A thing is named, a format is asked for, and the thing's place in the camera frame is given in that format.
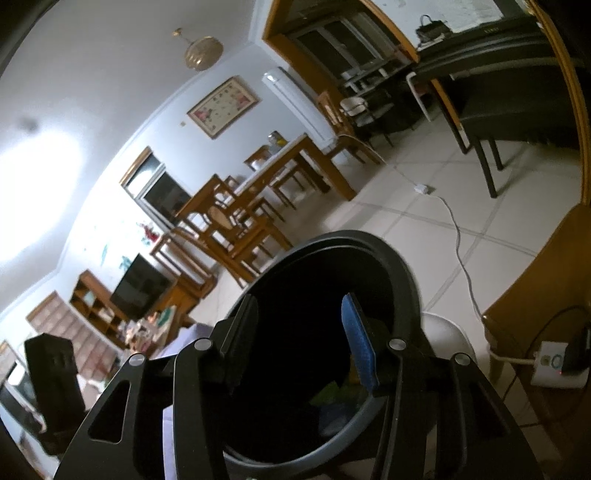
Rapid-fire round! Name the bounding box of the white plastic chair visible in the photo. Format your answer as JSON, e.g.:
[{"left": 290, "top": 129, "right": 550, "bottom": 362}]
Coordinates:
[{"left": 406, "top": 71, "right": 437, "bottom": 123}]

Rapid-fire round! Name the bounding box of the black piano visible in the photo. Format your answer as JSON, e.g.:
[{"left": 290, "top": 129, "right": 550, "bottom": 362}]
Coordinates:
[{"left": 416, "top": 16, "right": 555, "bottom": 70}]

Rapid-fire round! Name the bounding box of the white cable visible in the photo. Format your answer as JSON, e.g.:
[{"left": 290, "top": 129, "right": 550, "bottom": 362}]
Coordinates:
[{"left": 339, "top": 134, "right": 485, "bottom": 324}]

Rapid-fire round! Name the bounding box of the ceiling lamp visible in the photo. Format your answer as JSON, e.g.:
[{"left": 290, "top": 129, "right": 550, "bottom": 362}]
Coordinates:
[{"left": 173, "top": 28, "right": 223, "bottom": 72}]

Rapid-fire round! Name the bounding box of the white power strip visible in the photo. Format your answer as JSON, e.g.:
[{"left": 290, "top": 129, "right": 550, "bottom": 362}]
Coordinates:
[{"left": 526, "top": 339, "right": 591, "bottom": 388}]

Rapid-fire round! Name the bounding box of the green wrapper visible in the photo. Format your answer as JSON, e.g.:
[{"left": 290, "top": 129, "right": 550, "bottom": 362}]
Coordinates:
[{"left": 309, "top": 381, "right": 352, "bottom": 409}]

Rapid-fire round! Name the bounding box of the wooden dining table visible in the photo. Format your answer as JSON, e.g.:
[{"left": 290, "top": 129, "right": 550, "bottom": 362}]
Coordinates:
[{"left": 231, "top": 134, "right": 357, "bottom": 204}]

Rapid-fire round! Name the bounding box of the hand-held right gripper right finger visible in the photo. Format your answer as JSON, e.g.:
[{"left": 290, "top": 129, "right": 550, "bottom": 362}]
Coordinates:
[{"left": 342, "top": 293, "right": 546, "bottom": 480}]

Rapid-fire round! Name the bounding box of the black chair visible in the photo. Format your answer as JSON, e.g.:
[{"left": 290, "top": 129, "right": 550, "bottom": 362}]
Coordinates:
[{"left": 409, "top": 39, "right": 580, "bottom": 199}]

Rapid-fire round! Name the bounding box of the window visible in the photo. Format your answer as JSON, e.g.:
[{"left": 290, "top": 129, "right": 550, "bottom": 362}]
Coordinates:
[{"left": 121, "top": 147, "right": 192, "bottom": 232}]

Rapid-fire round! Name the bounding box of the wooden cabinet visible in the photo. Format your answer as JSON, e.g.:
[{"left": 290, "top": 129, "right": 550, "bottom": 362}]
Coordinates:
[{"left": 480, "top": 203, "right": 591, "bottom": 435}]

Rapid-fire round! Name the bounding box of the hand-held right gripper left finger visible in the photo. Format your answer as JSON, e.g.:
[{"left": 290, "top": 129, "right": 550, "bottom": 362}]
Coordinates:
[{"left": 53, "top": 293, "right": 259, "bottom": 480}]

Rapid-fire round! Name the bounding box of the beige roman blind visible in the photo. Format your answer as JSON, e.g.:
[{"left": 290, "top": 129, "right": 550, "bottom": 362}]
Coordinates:
[{"left": 25, "top": 291, "right": 116, "bottom": 365}]

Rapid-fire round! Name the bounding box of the black handbag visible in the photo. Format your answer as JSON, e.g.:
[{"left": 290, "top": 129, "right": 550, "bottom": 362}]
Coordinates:
[{"left": 416, "top": 15, "right": 451, "bottom": 40}]

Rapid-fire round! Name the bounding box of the black power adapter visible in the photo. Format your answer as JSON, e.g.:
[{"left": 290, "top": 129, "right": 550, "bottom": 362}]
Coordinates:
[{"left": 561, "top": 323, "right": 591, "bottom": 374}]

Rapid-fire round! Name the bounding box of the white standing air conditioner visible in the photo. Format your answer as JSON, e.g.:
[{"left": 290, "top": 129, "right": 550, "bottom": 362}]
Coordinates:
[{"left": 262, "top": 67, "right": 338, "bottom": 155}]

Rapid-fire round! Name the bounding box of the wooden door frame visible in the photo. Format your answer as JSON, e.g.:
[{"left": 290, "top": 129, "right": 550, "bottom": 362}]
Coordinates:
[{"left": 262, "top": 0, "right": 465, "bottom": 132}]

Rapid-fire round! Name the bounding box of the wooden bookshelf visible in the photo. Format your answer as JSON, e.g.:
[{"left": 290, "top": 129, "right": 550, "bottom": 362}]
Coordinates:
[{"left": 69, "top": 270, "right": 121, "bottom": 342}]

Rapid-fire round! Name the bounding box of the framed floral picture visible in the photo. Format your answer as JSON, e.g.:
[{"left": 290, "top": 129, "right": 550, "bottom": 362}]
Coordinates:
[{"left": 187, "top": 76, "right": 260, "bottom": 140}]

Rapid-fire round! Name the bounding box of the wooden dining chair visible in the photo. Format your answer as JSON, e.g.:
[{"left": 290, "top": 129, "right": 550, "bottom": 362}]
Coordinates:
[
  {"left": 244, "top": 145, "right": 301, "bottom": 208},
  {"left": 175, "top": 174, "right": 294, "bottom": 282},
  {"left": 316, "top": 90, "right": 389, "bottom": 167},
  {"left": 150, "top": 231, "right": 218, "bottom": 298}
]

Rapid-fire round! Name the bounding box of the black television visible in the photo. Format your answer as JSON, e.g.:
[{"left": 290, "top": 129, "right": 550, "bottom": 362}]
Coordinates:
[{"left": 109, "top": 253, "right": 172, "bottom": 320}]

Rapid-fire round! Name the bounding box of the black trash bin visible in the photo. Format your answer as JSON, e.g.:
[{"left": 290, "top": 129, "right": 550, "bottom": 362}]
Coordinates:
[{"left": 221, "top": 229, "right": 468, "bottom": 476}]

